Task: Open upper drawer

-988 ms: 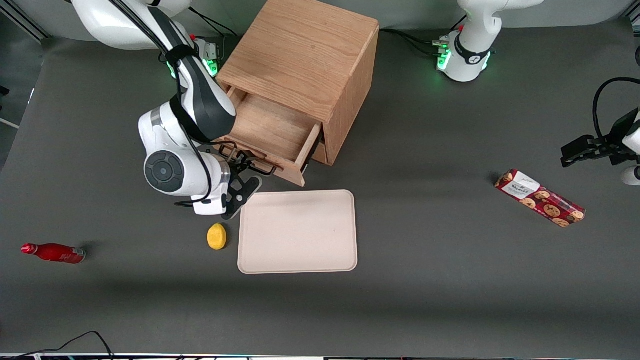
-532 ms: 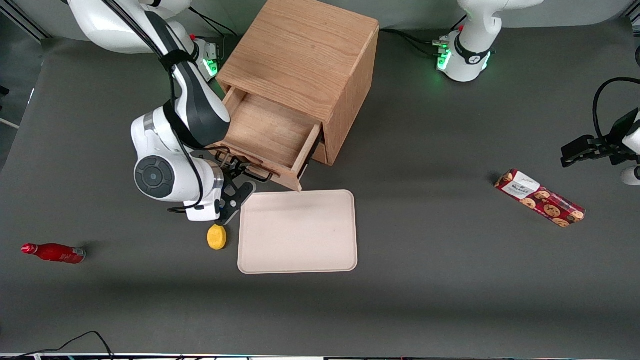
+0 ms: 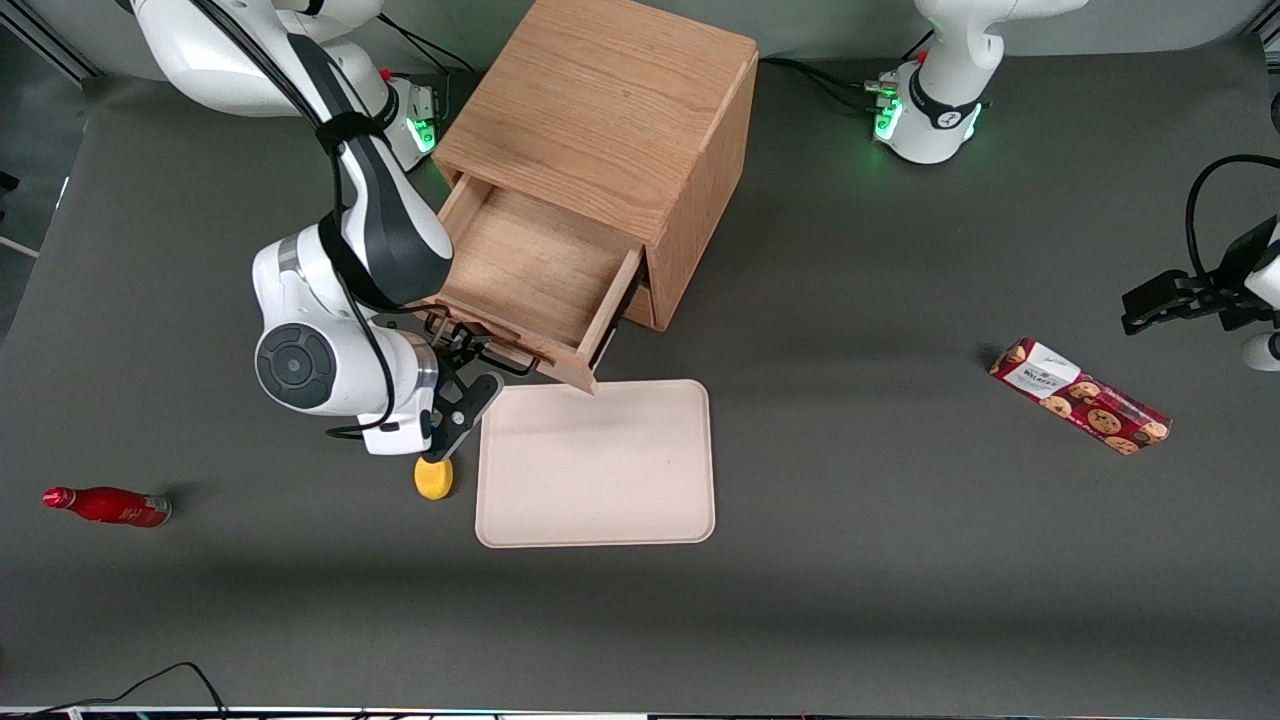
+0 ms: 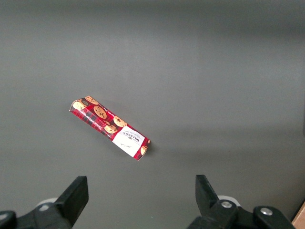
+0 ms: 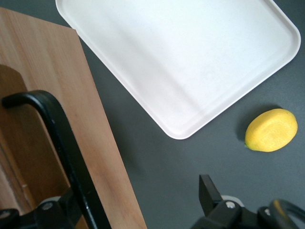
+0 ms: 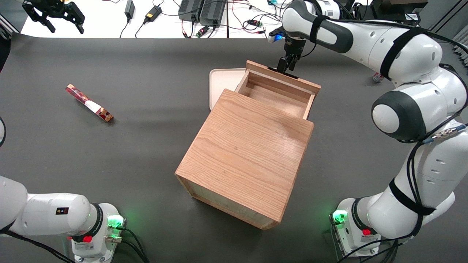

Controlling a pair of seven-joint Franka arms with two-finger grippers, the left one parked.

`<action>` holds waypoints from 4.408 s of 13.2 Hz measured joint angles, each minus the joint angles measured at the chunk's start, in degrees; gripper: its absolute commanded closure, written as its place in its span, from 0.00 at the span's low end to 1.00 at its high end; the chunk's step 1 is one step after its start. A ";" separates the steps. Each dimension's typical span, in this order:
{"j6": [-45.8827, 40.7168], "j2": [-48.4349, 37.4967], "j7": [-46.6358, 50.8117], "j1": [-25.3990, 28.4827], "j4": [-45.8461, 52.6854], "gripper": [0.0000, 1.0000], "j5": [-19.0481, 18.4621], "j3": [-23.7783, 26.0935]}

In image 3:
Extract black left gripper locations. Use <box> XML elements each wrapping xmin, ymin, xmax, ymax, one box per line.
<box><xmin>1121</xmin><ymin>218</ymin><xmax>1280</xmax><ymax>337</ymax></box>

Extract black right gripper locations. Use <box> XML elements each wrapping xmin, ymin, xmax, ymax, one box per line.
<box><xmin>420</xmin><ymin>308</ymin><xmax>505</xmax><ymax>465</ymax></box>

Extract wooden drawer with black handle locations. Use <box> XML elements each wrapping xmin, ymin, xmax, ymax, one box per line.
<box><xmin>608</xmin><ymin>283</ymin><xmax>657</xmax><ymax>330</ymax></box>
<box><xmin>405</xmin><ymin>171</ymin><xmax>647</xmax><ymax>395</ymax></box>

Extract oak wooden drawer cabinet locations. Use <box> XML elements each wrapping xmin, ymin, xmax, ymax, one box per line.
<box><xmin>432</xmin><ymin>0</ymin><xmax>759</xmax><ymax>333</ymax></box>

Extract red cookie box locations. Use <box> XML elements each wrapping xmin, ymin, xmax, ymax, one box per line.
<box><xmin>988</xmin><ymin>337</ymin><xmax>1173</xmax><ymax>457</ymax></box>

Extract yellow lemon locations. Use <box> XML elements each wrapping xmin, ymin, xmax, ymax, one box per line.
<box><xmin>414</xmin><ymin>456</ymin><xmax>455</xmax><ymax>501</ymax></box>

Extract beige rectangular tray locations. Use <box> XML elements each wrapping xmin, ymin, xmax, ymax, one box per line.
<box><xmin>475</xmin><ymin>379</ymin><xmax>717</xmax><ymax>549</ymax></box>

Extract red soda bottle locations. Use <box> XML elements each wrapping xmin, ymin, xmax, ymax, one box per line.
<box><xmin>42</xmin><ymin>486</ymin><xmax>173</xmax><ymax>529</ymax></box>

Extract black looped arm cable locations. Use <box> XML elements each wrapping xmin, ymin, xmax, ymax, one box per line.
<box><xmin>1185</xmin><ymin>154</ymin><xmax>1280</xmax><ymax>291</ymax></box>

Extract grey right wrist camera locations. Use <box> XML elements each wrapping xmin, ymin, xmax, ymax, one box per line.
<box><xmin>358</xmin><ymin>408</ymin><xmax>438</xmax><ymax>457</ymax></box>

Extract black right base cables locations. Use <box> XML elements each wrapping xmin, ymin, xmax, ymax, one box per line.
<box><xmin>378</xmin><ymin>12</ymin><xmax>480</xmax><ymax>78</ymax></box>

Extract black base cables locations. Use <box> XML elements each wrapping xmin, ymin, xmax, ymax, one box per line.
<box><xmin>378</xmin><ymin>12</ymin><xmax>480</xmax><ymax>78</ymax></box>
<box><xmin>757</xmin><ymin>56</ymin><xmax>903</xmax><ymax>117</ymax></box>

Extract black left base cables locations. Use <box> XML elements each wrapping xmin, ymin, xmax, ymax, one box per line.
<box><xmin>757</xmin><ymin>56</ymin><xmax>903</xmax><ymax>117</ymax></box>

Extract thin black floor cable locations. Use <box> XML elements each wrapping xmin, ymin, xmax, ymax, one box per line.
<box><xmin>0</xmin><ymin>661</ymin><xmax>230</xmax><ymax>720</ymax></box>

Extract grey aluminium frame rail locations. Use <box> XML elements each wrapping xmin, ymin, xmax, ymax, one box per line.
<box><xmin>0</xmin><ymin>0</ymin><xmax>103</xmax><ymax>83</ymax></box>

